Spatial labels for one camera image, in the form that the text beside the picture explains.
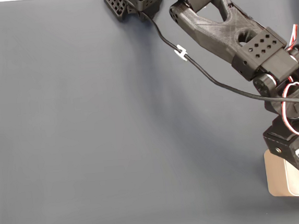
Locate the beige box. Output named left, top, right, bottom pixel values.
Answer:
left=262, top=147, right=299, bottom=200

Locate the blue-grey table mat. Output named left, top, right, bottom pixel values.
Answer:
left=0, top=0, right=299, bottom=224

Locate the red white servo wire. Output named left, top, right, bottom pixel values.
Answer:
left=274, top=24, right=299, bottom=140

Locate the black camera cable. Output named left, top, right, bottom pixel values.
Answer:
left=140, top=0, right=299, bottom=117

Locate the white cable clip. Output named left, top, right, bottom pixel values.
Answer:
left=174, top=44, right=188, bottom=63

